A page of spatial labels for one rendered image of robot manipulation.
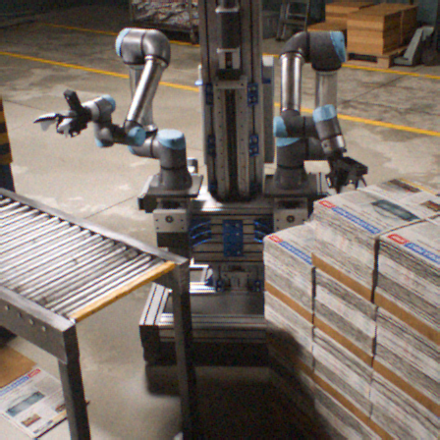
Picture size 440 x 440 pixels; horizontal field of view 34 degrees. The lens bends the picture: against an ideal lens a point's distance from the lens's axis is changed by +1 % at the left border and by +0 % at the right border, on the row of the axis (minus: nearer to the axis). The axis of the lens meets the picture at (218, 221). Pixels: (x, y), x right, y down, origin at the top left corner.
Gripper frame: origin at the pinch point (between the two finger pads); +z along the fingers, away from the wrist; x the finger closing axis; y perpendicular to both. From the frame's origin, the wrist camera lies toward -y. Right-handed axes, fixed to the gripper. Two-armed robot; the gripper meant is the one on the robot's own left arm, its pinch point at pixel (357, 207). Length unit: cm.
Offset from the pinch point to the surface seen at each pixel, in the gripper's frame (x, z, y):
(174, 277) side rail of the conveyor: 52, 5, 42
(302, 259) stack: 18.1, 11.4, 13.0
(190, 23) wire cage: -311, -283, 638
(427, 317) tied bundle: 18, 33, -39
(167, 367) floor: 37, 47, 119
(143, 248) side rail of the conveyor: 56, -8, 52
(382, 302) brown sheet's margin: 17.9, 27.6, -22.0
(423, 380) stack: 18, 51, -29
